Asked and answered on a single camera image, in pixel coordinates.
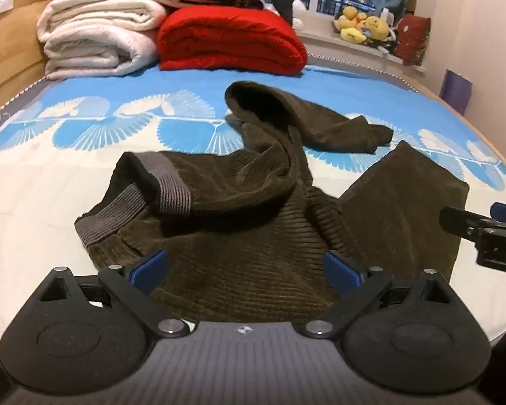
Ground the white window sill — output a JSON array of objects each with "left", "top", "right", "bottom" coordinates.
[{"left": 294, "top": 25, "right": 424, "bottom": 73}]

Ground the blue and white printed bedsheet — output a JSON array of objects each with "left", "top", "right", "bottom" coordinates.
[{"left": 0, "top": 61, "right": 506, "bottom": 347}]

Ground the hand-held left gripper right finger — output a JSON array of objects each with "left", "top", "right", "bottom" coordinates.
[{"left": 301, "top": 251, "right": 453, "bottom": 341}]

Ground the olive corduroy sweater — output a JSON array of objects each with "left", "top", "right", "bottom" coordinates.
[{"left": 75, "top": 81, "right": 470, "bottom": 321}]

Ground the cream folded blanket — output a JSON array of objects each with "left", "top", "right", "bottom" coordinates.
[{"left": 36, "top": 0, "right": 168, "bottom": 32}]

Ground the wooden headboard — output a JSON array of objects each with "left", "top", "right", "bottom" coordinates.
[{"left": 0, "top": 0, "right": 82, "bottom": 112}]

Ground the purple box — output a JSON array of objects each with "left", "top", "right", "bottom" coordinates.
[{"left": 441, "top": 70, "right": 474, "bottom": 115}]

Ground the red folded blanket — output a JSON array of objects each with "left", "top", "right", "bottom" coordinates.
[{"left": 157, "top": 6, "right": 308, "bottom": 77}]

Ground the dark red plush cushion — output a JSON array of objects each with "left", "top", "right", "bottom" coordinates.
[{"left": 394, "top": 13, "right": 431, "bottom": 66}]

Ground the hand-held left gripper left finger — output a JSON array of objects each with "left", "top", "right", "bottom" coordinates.
[{"left": 39, "top": 249, "right": 191, "bottom": 339}]

